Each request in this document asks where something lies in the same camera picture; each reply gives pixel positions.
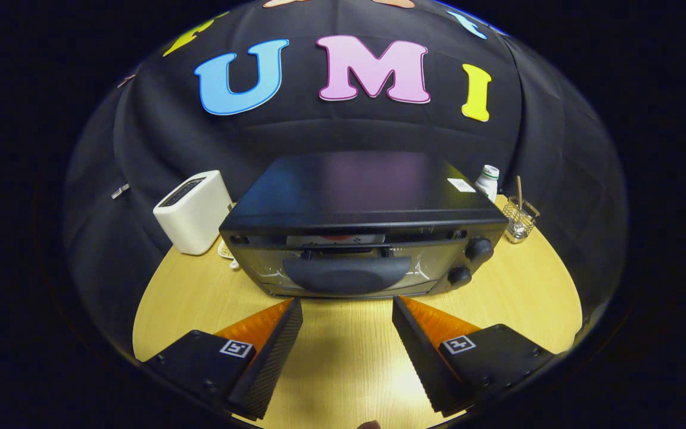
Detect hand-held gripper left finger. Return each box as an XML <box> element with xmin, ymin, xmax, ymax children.
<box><xmin>144</xmin><ymin>298</ymin><xmax>304</xmax><ymax>421</ymax></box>

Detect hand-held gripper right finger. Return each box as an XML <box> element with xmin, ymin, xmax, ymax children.
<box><xmin>392</xmin><ymin>296</ymin><xmax>558</xmax><ymax>418</ymax></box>

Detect black toaster oven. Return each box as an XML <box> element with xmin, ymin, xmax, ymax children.
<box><xmin>219</xmin><ymin>151</ymin><xmax>509</xmax><ymax>299</ymax></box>

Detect white bread toaster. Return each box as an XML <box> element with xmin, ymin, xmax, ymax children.
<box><xmin>152</xmin><ymin>170</ymin><xmax>233</xmax><ymax>256</ymax></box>

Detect white green-label bottle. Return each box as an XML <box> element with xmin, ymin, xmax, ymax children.
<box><xmin>475</xmin><ymin>164</ymin><xmax>500</xmax><ymax>203</ymax></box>

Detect wire utensil holder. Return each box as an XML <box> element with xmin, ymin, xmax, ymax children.
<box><xmin>502</xmin><ymin>197</ymin><xmax>540</xmax><ymax>244</ymax></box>

